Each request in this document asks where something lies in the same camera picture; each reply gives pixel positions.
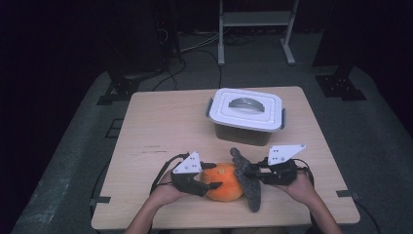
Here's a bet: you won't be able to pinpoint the white metal stand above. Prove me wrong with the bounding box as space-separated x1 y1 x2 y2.
217 0 300 67

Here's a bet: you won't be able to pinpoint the black table edge bracket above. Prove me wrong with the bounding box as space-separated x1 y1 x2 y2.
89 195 112 207
335 189 360 200

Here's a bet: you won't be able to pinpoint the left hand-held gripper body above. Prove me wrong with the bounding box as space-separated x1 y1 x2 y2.
170 150 211 198

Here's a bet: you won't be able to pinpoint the black cable beside table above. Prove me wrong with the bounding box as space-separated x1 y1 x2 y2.
90 161 111 225
354 198 382 234

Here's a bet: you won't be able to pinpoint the person's right hand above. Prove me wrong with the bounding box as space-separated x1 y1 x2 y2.
279 171 321 209

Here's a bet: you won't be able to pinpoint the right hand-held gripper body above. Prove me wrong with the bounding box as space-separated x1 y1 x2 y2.
262 143 307 186

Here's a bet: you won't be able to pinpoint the black stand base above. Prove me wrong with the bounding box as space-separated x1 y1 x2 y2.
95 69 144 105
313 64 368 101

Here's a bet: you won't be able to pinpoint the white floor cables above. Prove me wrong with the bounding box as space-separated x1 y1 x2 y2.
179 32 220 54

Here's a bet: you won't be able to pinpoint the black floor cable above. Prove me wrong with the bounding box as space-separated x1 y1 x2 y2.
181 48 224 90
152 58 187 92

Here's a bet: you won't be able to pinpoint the left hand-held gripper cable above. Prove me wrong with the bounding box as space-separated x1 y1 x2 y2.
149 152 191 195

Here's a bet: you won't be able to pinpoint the grey cloth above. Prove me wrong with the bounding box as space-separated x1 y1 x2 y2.
229 146 262 214

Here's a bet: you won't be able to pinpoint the person's left hand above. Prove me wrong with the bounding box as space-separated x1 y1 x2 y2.
149 171 192 210

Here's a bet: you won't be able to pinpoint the white box lid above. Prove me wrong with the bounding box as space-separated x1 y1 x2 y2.
208 87 284 133

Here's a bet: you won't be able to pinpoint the orange plush toy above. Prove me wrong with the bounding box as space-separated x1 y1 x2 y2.
199 162 244 203

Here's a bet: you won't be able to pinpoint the grey translucent storage box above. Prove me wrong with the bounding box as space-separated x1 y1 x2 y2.
206 97 287 147

